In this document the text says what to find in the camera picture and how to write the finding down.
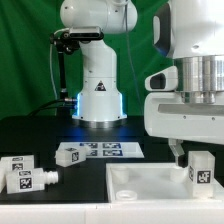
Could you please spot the white obstacle fence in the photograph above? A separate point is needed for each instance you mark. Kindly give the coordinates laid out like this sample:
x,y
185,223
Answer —
x,y
15,210

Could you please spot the black camera stand pole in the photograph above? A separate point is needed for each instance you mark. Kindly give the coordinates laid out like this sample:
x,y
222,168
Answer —
x,y
63,89

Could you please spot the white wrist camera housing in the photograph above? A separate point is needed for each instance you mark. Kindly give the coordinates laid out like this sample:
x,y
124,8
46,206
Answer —
x,y
165,80

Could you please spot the white square table top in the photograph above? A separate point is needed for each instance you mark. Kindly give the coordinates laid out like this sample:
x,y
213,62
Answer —
x,y
150,182

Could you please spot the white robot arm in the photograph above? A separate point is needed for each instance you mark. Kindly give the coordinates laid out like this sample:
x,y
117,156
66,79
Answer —
x,y
186,100

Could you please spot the white sheet with tags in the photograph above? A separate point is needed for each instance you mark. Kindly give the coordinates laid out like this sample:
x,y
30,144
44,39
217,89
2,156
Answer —
x,y
106,149

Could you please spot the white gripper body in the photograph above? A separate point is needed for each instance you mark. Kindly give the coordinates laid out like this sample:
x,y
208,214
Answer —
x,y
166,116

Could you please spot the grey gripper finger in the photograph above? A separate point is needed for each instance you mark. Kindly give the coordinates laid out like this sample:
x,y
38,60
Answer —
x,y
177,150

